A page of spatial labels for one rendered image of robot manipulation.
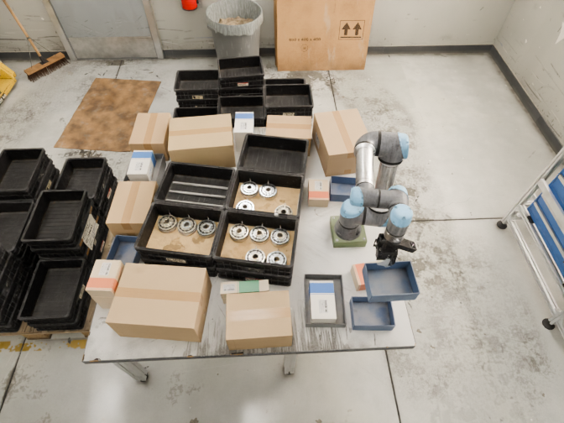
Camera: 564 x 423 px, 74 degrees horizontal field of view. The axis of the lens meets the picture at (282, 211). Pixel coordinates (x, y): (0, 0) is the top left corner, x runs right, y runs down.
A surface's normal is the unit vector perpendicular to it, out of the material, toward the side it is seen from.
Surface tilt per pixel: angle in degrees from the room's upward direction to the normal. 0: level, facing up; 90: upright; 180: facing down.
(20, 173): 0
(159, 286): 0
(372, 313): 0
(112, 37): 90
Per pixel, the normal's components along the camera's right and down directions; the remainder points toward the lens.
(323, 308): 0.01, -0.58
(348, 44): 0.04, 0.62
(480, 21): 0.05, 0.81
